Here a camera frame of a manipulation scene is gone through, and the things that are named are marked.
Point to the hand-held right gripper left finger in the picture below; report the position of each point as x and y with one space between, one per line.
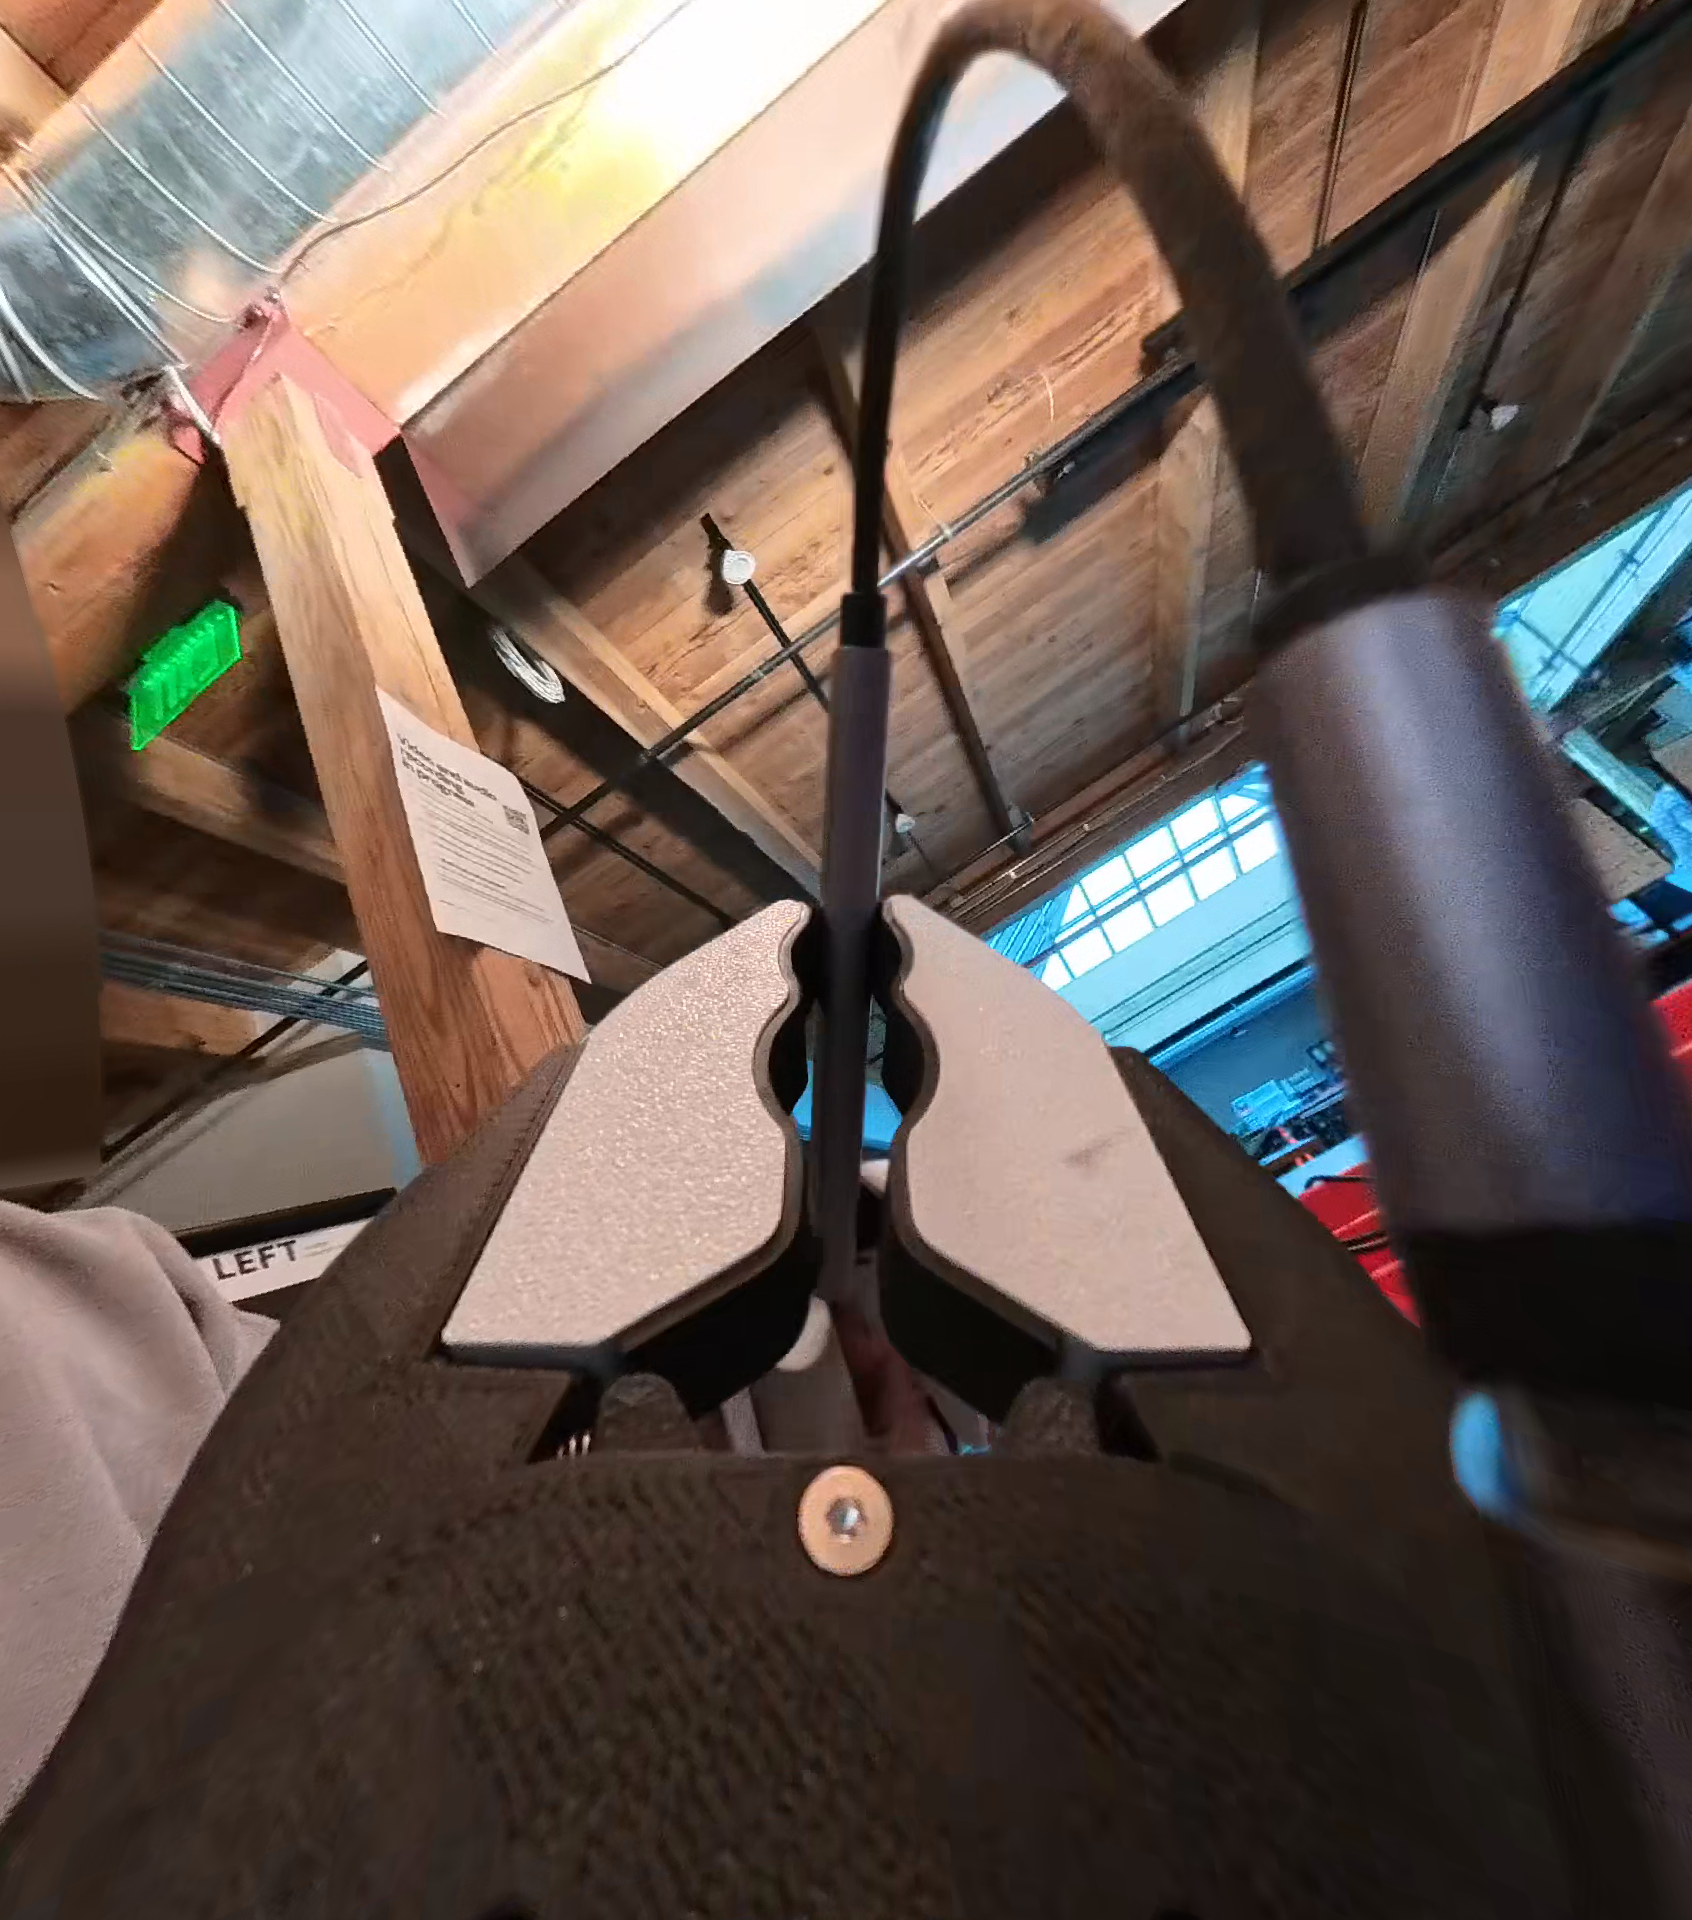
637 1155

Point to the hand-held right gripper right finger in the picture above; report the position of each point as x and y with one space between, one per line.
1056 1184

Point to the white paper notice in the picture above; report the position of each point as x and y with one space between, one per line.
479 833

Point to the person's grey clothing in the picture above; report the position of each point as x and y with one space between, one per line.
21 1470

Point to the green exit sign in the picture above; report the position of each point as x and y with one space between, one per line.
187 674

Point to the wooden post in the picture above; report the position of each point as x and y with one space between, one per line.
367 721

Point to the metal air duct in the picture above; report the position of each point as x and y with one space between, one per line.
110 225

